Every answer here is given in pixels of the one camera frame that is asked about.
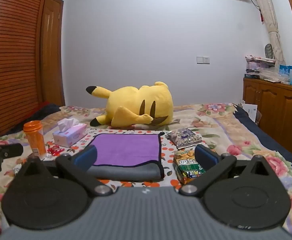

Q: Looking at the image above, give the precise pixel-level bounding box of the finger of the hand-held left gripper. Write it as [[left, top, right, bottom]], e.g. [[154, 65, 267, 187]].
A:
[[0, 143, 24, 159]]

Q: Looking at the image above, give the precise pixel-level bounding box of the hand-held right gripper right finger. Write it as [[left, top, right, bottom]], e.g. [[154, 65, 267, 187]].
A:
[[179, 144, 277, 197]]

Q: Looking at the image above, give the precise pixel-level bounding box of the small grey fan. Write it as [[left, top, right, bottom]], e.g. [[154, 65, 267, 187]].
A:
[[264, 43, 274, 59]]

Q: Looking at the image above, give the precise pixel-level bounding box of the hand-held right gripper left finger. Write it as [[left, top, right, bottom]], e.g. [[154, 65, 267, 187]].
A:
[[15, 144, 113, 197]]

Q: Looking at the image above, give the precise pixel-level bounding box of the blue carton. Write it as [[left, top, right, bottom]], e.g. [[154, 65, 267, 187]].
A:
[[279, 65, 292, 85]]

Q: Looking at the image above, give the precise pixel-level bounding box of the purple towel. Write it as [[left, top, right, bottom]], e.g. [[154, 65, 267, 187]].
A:
[[88, 132, 165, 167]]

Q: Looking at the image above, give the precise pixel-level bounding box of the dark blue cloth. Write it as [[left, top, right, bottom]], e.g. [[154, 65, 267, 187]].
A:
[[5, 101, 62, 135]]

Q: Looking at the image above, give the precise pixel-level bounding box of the white paper box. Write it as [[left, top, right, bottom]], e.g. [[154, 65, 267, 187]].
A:
[[240, 100, 258, 123]]

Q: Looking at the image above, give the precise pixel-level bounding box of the grey towel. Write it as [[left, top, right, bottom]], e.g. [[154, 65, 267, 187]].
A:
[[86, 160, 165, 181]]

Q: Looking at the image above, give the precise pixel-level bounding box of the wooden cabinet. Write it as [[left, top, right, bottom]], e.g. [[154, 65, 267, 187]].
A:
[[242, 77, 292, 166]]

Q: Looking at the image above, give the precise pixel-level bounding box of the purple snack packet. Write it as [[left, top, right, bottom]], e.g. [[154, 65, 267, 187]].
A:
[[166, 128, 203, 150]]

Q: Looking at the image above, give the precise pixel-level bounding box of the green snack packet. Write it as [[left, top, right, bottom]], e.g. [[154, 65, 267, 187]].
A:
[[173, 149, 206, 185]]

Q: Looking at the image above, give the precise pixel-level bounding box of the yellow plush toy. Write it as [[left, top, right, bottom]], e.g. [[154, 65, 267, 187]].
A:
[[86, 81, 174, 128]]

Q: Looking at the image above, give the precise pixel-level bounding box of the wooden door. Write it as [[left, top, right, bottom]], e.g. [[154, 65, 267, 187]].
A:
[[39, 0, 66, 107]]

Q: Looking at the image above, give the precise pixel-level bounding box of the wooden louvred wardrobe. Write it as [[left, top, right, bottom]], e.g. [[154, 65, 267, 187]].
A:
[[0, 0, 53, 137]]

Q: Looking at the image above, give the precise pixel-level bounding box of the red candy wrapper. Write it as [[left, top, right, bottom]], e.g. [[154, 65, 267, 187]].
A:
[[47, 146, 65, 155]]

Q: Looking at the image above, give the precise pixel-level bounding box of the dark blue mattress cover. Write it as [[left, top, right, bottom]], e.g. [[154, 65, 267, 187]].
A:
[[232, 103, 292, 166]]

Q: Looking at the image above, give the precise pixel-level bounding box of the pink tissue box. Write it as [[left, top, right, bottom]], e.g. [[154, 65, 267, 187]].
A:
[[52, 118, 88, 148]]

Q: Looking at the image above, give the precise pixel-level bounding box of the orange plastic bottle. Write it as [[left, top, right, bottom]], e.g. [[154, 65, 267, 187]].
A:
[[23, 120, 47, 159]]

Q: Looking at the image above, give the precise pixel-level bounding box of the beige patterned curtain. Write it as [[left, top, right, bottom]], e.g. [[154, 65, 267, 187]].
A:
[[247, 0, 287, 66]]

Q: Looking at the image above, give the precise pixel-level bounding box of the clear plastic bag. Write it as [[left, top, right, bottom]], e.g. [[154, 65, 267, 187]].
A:
[[259, 67, 286, 83]]

